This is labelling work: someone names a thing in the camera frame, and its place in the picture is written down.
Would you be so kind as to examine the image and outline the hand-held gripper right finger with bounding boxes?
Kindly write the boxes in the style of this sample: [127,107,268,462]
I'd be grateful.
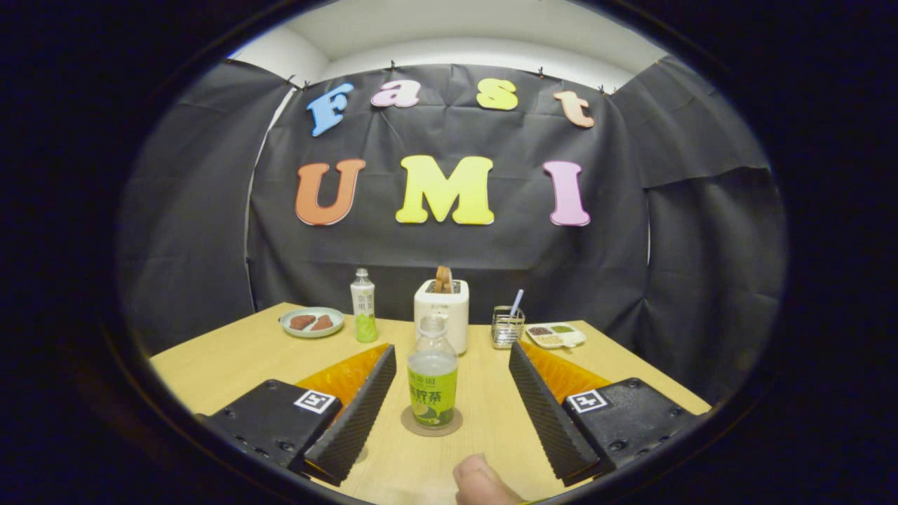
[508,341,702,486]

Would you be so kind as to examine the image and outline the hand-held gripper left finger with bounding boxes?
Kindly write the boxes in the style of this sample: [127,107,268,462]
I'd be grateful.
[199,343,398,487]

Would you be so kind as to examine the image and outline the round brown coaster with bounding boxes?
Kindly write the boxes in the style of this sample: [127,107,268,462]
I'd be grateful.
[401,405,464,438]

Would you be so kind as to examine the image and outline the juice bottle with green label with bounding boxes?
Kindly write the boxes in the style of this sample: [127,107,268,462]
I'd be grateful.
[407,314,460,429]

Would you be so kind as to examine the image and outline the small capped green drink bottle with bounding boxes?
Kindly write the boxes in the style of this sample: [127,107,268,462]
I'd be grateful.
[350,268,378,344]

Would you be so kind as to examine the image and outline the wooden table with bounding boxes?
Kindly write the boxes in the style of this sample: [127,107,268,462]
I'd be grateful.
[149,302,713,505]

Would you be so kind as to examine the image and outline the white divided dish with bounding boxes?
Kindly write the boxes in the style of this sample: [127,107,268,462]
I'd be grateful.
[525,322,587,349]

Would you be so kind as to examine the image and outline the pale green plate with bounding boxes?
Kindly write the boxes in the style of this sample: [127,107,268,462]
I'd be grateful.
[280,307,345,339]

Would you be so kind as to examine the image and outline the white toaster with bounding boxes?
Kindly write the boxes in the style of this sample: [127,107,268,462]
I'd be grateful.
[414,278,470,356]

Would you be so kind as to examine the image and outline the wire mesh holder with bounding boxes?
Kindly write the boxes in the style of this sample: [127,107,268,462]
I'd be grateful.
[491,306,525,349]

